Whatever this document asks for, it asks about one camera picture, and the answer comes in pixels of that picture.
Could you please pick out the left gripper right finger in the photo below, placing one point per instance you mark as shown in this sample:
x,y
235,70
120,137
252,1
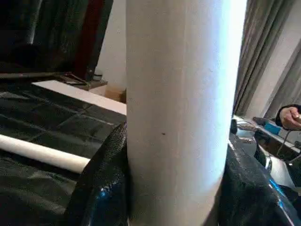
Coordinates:
x,y
247,195

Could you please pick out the dark shelf with red side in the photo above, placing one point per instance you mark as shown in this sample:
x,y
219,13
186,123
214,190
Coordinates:
x,y
58,35

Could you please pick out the brown cardboard box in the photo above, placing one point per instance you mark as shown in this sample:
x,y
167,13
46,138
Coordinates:
x,y
115,95

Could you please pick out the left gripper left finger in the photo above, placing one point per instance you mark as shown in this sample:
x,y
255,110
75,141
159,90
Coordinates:
x,y
103,183

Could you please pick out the bystander bare hand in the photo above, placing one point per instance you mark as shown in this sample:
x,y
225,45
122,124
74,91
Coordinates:
x,y
291,117

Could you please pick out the black plastic table mat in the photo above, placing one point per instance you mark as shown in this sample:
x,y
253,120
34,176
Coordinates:
x,y
47,113

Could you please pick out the bystander dark sleeve forearm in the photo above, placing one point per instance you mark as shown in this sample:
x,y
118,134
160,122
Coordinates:
x,y
279,113

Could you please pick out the white plastic table leg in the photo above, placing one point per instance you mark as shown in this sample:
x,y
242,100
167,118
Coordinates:
x,y
42,153
176,94

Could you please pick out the small blue box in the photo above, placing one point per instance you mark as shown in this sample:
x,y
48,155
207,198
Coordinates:
x,y
272,129

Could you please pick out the white flat board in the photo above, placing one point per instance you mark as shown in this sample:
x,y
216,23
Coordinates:
x,y
94,97

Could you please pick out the grey window curtain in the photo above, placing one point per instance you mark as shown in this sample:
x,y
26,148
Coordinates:
x,y
258,58

